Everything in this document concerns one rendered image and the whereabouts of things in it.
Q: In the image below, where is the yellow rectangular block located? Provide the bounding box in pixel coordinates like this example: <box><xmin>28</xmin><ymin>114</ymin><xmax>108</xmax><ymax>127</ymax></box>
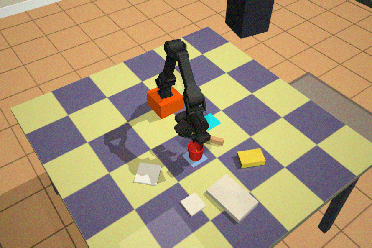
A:
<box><xmin>237</xmin><ymin>148</ymin><xmax>266</xmax><ymax>168</ymax></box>

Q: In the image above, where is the cream flat square tile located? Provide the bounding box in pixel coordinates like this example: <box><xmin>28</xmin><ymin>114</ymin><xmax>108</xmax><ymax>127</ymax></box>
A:
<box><xmin>181</xmin><ymin>192</ymin><xmax>206</xmax><ymax>217</ymax></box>

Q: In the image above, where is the red cup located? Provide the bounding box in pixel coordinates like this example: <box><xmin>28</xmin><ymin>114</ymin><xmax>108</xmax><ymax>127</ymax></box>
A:
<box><xmin>188</xmin><ymin>141</ymin><xmax>204</xmax><ymax>161</ymax></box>

